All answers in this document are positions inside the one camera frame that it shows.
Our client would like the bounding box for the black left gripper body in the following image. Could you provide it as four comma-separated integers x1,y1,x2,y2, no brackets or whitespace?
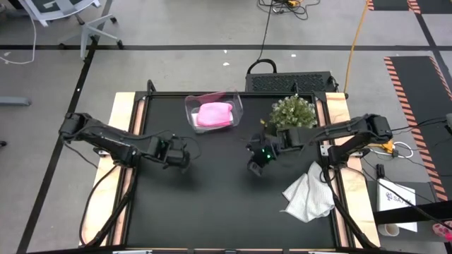
155,135,191,167

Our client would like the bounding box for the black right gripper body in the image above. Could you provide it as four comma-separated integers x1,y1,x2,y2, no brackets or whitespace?
246,132,283,165

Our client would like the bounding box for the clear plastic bin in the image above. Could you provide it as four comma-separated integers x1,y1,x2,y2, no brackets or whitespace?
184,90,244,134

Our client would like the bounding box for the pink microfiber towel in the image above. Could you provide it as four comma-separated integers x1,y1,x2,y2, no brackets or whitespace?
196,101,234,128

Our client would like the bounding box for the artificial potted green plant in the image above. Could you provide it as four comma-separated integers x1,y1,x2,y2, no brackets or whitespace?
268,93,319,130

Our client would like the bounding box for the wooden table side board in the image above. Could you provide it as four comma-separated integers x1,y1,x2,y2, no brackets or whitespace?
79,92,146,247
315,92,381,248

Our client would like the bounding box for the white black power strip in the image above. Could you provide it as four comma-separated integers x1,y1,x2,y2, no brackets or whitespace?
347,147,371,159

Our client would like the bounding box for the yellow power adapter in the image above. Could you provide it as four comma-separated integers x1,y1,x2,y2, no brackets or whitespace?
359,140,395,155

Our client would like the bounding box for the white printed paper sheet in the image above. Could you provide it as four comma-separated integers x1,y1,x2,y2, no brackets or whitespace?
376,178,419,234

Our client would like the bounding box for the beige tape roll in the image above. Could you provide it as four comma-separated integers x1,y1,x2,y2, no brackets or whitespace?
376,222,401,238

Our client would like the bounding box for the white grey office chair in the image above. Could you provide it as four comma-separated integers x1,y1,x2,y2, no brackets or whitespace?
5,0,124,60

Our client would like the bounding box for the large black hazard-striped mat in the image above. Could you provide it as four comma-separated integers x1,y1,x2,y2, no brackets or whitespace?
383,56,452,202

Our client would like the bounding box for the black metal bar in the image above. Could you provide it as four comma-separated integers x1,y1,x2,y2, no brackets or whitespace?
373,200,452,226

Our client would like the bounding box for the grey desk foot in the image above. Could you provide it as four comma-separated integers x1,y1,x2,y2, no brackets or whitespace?
0,95,32,107

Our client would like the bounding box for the small black hazard-striped mat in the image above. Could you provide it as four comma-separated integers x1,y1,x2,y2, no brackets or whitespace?
367,0,422,15

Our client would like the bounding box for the pink patterned object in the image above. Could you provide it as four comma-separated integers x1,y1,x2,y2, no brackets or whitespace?
432,221,452,243

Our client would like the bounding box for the black aluminium rig frame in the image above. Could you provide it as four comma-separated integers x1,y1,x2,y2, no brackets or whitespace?
79,79,381,254

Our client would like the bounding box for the thick black power cable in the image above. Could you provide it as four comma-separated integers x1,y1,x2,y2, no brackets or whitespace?
246,0,278,75

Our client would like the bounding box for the long yellow cable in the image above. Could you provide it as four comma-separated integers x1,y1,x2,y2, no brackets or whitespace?
344,0,371,94

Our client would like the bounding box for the black floor cable bundle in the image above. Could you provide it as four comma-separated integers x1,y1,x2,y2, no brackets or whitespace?
257,0,321,21

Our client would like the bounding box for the looped white cable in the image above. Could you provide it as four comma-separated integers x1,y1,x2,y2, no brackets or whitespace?
391,140,415,159

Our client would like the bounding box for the thin black cable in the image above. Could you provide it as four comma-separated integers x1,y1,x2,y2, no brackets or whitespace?
390,116,452,142

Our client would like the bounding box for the thin white floor cable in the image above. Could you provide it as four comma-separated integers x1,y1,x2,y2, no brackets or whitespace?
0,13,38,66

